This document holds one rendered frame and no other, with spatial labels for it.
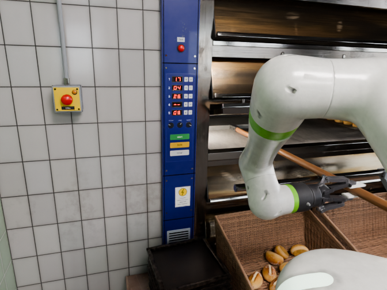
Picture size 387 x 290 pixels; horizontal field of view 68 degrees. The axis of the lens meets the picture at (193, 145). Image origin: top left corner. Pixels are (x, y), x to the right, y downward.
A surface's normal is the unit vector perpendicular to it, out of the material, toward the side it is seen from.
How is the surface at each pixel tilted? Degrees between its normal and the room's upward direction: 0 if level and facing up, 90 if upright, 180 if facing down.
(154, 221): 90
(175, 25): 90
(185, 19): 90
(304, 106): 116
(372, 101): 65
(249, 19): 70
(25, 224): 90
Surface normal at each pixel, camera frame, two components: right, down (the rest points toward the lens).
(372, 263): 0.06, -0.99
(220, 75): 0.28, -0.07
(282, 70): -0.40, -0.28
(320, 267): -0.18, -0.97
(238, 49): 0.29, 0.28
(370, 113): -0.96, -0.23
